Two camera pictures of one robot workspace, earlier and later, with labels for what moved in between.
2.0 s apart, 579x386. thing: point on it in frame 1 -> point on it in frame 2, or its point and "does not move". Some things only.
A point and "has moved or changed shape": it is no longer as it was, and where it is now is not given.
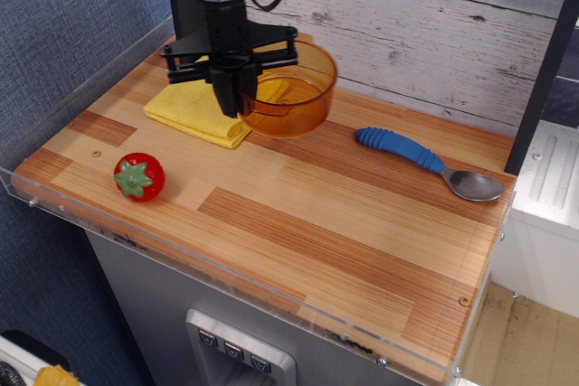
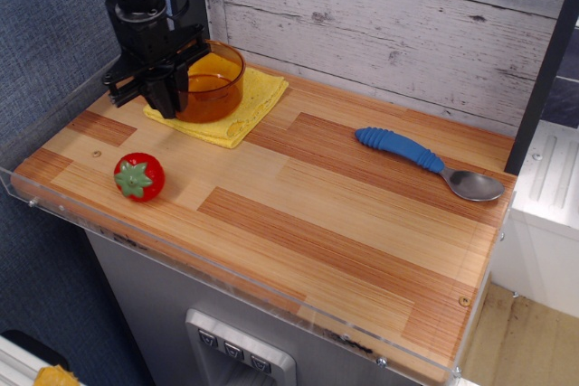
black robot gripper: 230,39 -> 147,43
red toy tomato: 139,177 does not move
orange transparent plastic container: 291,99 has moved or changed shape
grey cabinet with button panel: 193,329 does not move
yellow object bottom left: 55,375 does not move
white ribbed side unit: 538,254 does not move
